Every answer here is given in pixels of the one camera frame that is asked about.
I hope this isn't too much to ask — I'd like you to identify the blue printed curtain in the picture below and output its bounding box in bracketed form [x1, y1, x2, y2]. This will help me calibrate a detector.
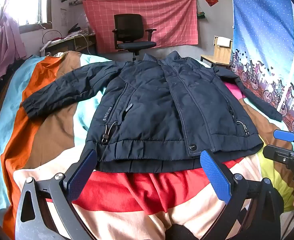
[230, 0, 294, 133]

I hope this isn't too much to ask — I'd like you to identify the black office chair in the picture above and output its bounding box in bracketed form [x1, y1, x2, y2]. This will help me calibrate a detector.
[112, 14, 157, 62]

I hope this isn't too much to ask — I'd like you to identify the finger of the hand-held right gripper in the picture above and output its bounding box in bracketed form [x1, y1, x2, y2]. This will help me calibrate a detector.
[263, 144, 294, 182]
[273, 129, 294, 149]

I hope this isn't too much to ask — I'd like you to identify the window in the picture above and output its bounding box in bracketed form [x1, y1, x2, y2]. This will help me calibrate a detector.
[0, 0, 54, 35]

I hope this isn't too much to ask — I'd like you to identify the navy padded jacket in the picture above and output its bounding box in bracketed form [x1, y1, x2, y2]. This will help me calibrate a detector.
[22, 51, 283, 173]

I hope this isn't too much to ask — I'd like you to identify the pink checked wall cloth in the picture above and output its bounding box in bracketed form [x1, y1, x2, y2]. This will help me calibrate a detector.
[82, 0, 199, 54]

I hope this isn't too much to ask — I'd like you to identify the white cable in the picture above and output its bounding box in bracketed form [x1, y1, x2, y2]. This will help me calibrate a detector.
[76, 34, 90, 54]

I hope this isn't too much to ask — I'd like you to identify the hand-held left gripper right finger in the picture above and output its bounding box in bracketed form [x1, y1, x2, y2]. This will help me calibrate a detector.
[199, 149, 285, 240]

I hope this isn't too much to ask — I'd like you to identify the wooden chair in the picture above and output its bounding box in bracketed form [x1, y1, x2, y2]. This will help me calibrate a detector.
[200, 36, 233, 68]

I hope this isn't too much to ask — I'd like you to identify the white wall calendar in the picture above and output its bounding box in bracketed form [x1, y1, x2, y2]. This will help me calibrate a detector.
[60, 8, 68, 27]

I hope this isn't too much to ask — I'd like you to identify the colourful striped bed sheet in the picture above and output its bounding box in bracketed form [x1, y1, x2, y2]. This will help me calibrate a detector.
[0, 51, 294, 240]

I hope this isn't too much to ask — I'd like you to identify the pink window curtain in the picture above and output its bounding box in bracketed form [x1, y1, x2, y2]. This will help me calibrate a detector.
[0, 2, 27, 102]

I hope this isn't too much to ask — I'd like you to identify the white paper sheet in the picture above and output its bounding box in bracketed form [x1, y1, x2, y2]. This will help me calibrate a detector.
[216, 37, 232, 47]

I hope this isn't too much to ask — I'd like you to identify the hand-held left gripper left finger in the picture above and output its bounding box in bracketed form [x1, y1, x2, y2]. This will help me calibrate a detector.
[14, 149, 99, 240]

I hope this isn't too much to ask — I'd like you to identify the wooden desk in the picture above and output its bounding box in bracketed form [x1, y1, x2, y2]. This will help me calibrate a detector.
[39, 32, 97, 55]

